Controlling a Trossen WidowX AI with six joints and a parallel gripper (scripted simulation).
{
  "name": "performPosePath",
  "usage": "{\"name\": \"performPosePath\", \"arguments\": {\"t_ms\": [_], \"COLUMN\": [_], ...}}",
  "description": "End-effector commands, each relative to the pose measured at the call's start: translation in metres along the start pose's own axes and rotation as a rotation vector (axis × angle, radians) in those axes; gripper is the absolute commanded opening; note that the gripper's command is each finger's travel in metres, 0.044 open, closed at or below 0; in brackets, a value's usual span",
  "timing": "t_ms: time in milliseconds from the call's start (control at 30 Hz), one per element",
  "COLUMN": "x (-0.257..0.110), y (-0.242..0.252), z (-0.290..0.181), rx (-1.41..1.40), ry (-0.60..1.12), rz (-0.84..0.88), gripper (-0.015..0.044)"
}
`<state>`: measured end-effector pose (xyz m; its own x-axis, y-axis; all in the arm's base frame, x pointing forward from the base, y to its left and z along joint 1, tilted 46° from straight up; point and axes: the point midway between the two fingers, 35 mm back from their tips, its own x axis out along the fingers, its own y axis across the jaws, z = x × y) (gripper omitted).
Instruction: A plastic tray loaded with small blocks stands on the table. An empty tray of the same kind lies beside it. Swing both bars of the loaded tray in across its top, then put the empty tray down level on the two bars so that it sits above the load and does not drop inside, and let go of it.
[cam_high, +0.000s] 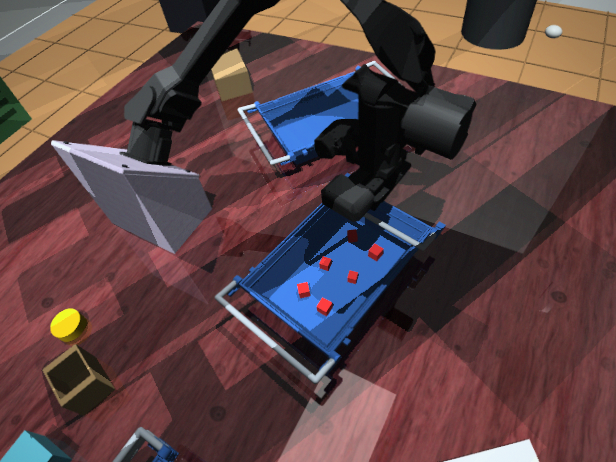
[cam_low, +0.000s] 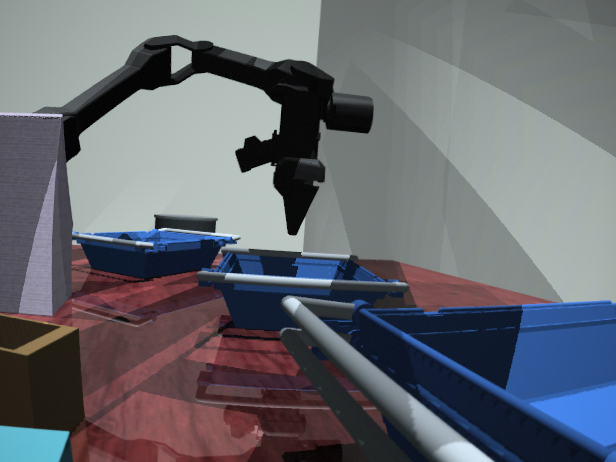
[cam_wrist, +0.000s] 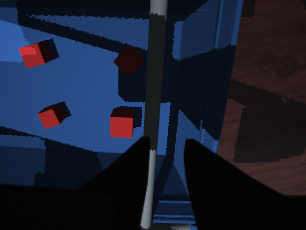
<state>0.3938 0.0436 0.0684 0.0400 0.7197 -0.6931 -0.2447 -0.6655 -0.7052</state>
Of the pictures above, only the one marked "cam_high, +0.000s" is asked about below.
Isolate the yellow short cylinder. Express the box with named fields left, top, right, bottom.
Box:
left=51, top=308, right=86, bottom=342

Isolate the white wire bar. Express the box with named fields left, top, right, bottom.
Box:
left=122, top=430, right=180, bottom=462

